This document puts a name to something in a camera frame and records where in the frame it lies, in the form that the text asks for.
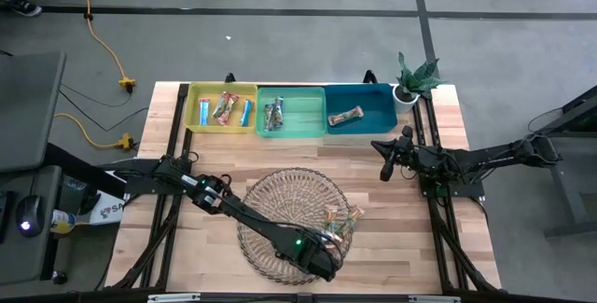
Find black desk stand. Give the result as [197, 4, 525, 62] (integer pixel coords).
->
[515, 86, 597, 240]

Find black computer mouse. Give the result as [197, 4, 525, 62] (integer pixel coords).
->
[16, 195, 46, 238]

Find yellow power cable with plug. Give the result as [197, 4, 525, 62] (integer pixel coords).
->
[53, 113, 137, 151]

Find round wire basket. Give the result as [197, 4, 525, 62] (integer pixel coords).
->
[236, 167, 354, 286]

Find thin black floor cable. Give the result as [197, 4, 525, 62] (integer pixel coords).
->
[59, 83, 134, 108]
[58, 89, 150, 132]

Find light green plastic bin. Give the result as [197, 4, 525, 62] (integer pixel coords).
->
[255, 86, 327, 139]

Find grey desk surface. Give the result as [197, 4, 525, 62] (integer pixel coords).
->
[0, 165, 62, 286]

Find black flat device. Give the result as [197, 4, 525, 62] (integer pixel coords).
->
[0, 190, 14, 244]

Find large grey desk panel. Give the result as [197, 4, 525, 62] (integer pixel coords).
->
[0, 50, 67, 173]

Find snack bars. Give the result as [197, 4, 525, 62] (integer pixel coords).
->
[263, 103, 276, 132]
[272, 96, 285, 131]
[326, 104, 366, 128]

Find blue plastic bin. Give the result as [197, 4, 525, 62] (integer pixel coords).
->
[324, 82, 399, 135]

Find orange extension cable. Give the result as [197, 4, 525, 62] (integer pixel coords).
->
[68, 0, 138, 94]

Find white printed box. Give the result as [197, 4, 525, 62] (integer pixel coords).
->
[88, 189, 127, 227]

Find yellow white bottle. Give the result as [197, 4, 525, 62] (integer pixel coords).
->
[49, 209, 77, 235]

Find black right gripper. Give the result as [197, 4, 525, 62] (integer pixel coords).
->
[370, 138, 423, 183]

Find yellow plastic bin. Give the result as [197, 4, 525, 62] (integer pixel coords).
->
[183, 81, 259, 135]

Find person's shoe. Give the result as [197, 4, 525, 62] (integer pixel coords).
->
[5, 0, 43, 18]

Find black plastic bag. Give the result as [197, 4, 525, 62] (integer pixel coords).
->
[59, 174, 102, 216]

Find black desk base beam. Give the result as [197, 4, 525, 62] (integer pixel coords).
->
[44, 142, 128, 198]

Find red wrapper granola bar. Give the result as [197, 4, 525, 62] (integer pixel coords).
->
[217, 95, 241, 127]
[212, 90, 230, 118]

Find silver metal bracket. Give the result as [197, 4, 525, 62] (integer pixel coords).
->
[409, 295, 462, 303]
[147, 293, 202, 303]

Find light blue granola bar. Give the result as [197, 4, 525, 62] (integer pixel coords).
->
[198, 97, 211, 127]
[239, 98, 256, 128]

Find green plant in white pot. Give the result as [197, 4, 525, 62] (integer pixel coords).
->
[391, 50, 444, 115]

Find black table edge rail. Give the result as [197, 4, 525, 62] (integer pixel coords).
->
[0, 288, 597, 303]

